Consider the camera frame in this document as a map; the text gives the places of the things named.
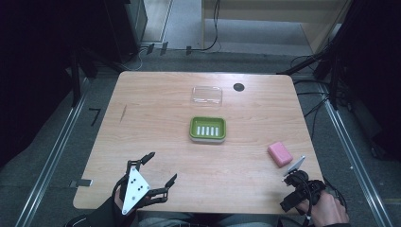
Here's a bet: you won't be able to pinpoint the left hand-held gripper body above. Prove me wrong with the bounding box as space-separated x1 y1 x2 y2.
111 166 152 217

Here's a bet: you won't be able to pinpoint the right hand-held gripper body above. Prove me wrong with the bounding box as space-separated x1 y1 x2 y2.
279 155 327 213

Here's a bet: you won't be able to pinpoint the pink soap bar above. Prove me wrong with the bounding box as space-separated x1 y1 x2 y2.
267 141 294 168

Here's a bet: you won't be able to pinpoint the person's left hand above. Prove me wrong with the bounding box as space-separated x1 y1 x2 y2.
113 188 126 212

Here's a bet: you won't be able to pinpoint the person's right hand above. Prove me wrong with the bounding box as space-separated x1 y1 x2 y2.
297 190 351 227

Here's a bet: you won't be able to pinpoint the green soap dish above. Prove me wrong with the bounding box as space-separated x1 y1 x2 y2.
188 115 227 145

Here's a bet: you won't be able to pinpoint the clear plastic lid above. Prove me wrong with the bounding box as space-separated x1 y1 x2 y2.
190 85 224 108

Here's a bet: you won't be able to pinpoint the black metal stand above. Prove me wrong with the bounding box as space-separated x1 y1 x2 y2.
61 46 127 108

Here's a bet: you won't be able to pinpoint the black tripod stand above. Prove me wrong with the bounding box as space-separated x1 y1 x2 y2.
276 31 351 112

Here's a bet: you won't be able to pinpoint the dark cabinet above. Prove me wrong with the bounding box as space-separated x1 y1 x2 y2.
103 0 148 63

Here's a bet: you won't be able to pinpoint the light wooden furniture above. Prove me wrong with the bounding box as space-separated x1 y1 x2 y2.
200 0 353 55

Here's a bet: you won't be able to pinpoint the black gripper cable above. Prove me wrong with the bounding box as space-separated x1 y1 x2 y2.
295 175 318 227

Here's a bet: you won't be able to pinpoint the metal floor rail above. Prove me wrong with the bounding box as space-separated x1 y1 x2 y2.
14 77 91 227
319 83 395 227

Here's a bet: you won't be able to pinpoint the black floor cables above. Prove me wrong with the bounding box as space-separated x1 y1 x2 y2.
289 54 354 141

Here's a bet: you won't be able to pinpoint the white floor cable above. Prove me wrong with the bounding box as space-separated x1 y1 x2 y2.
121 45 149 72

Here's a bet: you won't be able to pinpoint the black hanging cable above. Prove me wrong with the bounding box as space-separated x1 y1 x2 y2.
190 0 222 53

